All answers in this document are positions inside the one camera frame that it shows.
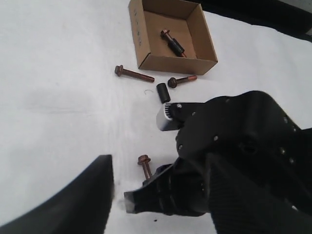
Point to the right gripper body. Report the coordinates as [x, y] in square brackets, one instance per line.
[224, 122]

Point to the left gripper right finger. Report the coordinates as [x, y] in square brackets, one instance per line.
[243, 209]

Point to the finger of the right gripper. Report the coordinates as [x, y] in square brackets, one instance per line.
[161, 170]
[180, 192]

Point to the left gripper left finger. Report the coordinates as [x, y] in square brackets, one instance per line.
[80, 207]

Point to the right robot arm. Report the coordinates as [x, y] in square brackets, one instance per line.
[301, 156]

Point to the brown cardboard box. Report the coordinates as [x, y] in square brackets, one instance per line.
[148, 62]

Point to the short copper flange bolt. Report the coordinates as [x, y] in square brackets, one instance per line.
[173, 82]

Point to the black cylindrical sleeve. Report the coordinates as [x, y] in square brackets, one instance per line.
[163, 93]

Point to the black sleeve on bolt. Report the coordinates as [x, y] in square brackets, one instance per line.
[176, 46]

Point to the long copper flange bolt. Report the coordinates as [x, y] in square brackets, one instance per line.
[134, 74]

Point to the copper bolt in black sleeve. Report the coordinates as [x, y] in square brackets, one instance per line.
[165, 34]

